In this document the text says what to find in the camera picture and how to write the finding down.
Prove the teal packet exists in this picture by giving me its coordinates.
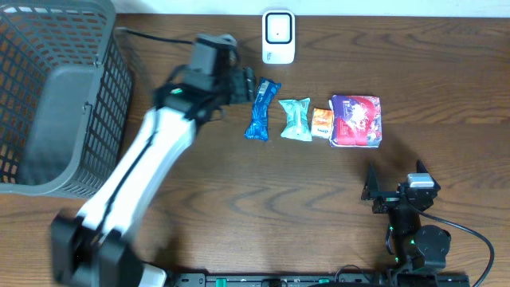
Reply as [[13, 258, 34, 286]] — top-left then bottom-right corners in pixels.
[[279, 98, 312, 142]]

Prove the dark grey plastic basket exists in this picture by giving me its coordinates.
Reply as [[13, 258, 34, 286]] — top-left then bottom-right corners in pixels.
[[1, 0, 133, 198]]

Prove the blue snack bar wrapper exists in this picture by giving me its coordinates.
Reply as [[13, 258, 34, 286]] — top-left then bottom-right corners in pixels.
[[245, 77, 281, 141]]

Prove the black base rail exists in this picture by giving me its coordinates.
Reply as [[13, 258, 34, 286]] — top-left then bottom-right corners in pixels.
[[164, 272, 469, 287]]

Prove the white barcode scanner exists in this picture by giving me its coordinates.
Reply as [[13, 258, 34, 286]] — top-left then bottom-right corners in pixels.
[[261, 10, 296, 65]]

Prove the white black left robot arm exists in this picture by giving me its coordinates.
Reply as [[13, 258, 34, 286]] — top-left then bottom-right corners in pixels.
[[50, 64, 257, 286]]

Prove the purple red tissue pack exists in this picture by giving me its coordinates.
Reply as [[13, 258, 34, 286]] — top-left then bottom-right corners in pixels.
[[329, 95, 383, 148]]

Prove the orange tissue pocket pack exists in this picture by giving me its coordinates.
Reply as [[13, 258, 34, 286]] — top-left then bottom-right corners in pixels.
[[311, 108, 334, 139]]

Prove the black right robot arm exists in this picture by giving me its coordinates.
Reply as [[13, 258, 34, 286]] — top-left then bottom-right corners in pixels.
[[361, 160, 451, 273]]

